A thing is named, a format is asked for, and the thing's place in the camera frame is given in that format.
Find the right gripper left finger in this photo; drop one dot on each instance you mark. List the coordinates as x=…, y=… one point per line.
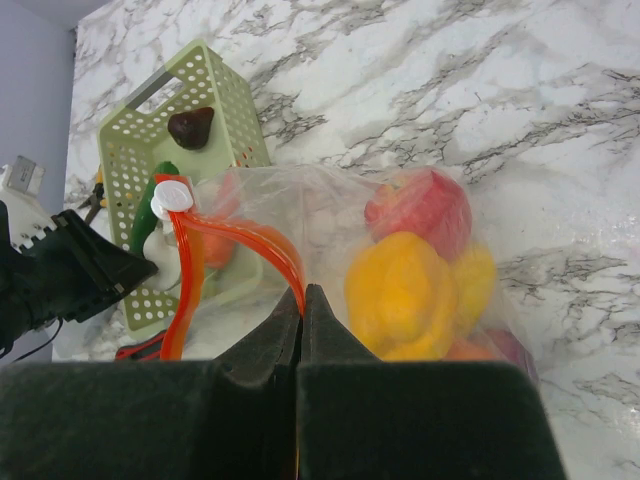
x=232, y=417

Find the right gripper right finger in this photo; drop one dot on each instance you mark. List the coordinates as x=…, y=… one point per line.
x=361, y=418

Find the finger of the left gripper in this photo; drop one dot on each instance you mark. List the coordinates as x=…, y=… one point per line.
x=92, y=273

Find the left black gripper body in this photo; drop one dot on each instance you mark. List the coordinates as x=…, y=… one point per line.
x=26, y=301

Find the green toy cucumber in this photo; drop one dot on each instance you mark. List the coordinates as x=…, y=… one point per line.
x=145, y=220

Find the orange toy pumpkin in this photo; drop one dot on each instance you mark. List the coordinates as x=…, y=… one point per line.
x=476, y=348

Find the yellow bell pepper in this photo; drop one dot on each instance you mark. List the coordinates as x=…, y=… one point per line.
x=402, y=299

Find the green plastic basket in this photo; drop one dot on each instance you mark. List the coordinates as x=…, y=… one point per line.
x=134, y=139

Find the clear zip bag orange zipper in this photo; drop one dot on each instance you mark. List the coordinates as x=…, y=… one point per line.
x=246, y=232

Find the purple toy onion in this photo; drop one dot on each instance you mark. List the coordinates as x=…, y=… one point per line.
x=514, y=352

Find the yellow toy squash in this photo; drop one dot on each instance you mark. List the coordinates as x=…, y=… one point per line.
x=475, y=274

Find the red toy apple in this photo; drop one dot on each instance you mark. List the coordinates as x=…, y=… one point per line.
x=427, y=203

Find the white toy mushroom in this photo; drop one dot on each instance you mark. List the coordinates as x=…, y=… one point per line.
x=166, y=258

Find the red black utility knife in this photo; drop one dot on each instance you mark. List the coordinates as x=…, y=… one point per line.
x=146, y=350

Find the dark purple toy eggplant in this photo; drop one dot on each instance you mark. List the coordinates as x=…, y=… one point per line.
x=190, y=130

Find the yellow handled pliers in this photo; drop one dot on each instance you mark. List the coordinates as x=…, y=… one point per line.
x=96, y=201

